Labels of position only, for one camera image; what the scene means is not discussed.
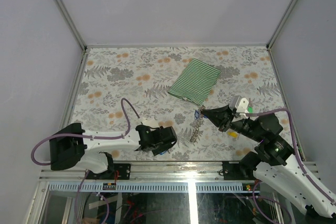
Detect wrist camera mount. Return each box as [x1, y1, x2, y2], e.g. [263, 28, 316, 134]
[141, 119, 160, 128]
[229, 95, 249, 121]

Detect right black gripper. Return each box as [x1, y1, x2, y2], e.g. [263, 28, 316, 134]
[200, 103, 263, 142]

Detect yellow key tag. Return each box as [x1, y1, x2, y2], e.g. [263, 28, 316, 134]
[228, 132, 239, 138]

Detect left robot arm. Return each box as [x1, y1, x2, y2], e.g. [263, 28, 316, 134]
[49, 123, 177, 179]

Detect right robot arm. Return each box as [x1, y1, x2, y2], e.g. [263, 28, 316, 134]
[201, 98, 335, 223]

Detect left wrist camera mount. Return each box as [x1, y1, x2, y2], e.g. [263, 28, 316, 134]
[141, 119, 160, 128]

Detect key with blue tag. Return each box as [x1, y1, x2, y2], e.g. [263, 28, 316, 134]
[194, 110, 201, 120]

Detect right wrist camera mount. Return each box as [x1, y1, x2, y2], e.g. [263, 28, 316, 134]
[229, 95, 249, 121]

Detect green striped cloth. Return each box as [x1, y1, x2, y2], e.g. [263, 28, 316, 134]
[168, 58, 221, 106]

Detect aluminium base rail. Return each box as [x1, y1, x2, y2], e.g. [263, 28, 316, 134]
[38, 159, 321, 193]

